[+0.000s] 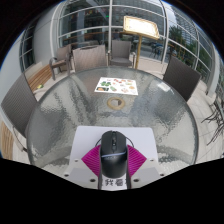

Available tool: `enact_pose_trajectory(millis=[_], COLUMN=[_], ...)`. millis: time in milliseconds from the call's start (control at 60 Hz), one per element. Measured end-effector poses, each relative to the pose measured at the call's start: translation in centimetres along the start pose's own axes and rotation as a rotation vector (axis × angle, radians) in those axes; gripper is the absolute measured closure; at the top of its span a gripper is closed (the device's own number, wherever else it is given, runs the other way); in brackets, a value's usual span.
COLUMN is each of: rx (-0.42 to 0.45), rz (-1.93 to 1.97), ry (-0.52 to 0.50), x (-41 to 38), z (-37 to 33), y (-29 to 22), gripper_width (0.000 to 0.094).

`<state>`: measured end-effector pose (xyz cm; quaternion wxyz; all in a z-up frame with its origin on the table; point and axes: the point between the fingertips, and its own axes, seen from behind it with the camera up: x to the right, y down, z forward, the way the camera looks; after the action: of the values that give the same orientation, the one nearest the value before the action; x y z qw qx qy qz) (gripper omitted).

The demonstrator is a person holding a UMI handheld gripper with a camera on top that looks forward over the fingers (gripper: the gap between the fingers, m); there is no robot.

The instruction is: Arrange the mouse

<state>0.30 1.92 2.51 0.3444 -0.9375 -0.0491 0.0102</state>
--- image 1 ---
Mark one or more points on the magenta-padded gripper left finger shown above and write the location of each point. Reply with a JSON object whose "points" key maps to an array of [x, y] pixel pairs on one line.
{"points": [[78, 171]]}

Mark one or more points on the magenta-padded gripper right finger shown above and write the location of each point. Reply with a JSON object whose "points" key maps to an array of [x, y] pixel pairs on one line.
{"points": [[148, 170]]}

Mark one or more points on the black computer mouse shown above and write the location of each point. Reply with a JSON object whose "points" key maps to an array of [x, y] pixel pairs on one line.
{"points": [[113, 150]]}

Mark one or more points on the white mouse pad with drawing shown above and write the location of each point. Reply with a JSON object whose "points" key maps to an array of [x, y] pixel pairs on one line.
{"points": [[86, 140]]}

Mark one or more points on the black metal folding furniture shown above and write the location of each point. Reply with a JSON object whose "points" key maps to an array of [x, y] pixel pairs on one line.
{"points": [[215, 116]]}

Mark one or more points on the dark grey wicker chair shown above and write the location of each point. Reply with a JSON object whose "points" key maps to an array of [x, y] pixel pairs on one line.
{"points": [[18, 106], [181, 78]]}

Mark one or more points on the colourful picture menu card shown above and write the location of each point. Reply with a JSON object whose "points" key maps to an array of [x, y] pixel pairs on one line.
{"points": [[116, 86]]}

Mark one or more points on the wooden slat bench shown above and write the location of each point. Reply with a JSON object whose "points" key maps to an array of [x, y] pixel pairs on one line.
{"points": [[40, 78]]}

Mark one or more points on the brown wicker chair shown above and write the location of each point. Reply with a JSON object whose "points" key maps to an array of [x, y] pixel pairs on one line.
{"points": [[89, 58], [120, 51], [62, 55]]}

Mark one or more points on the gold menu sign stand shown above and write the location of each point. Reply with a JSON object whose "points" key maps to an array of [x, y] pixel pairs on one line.
{"points": [[141, 26]]}

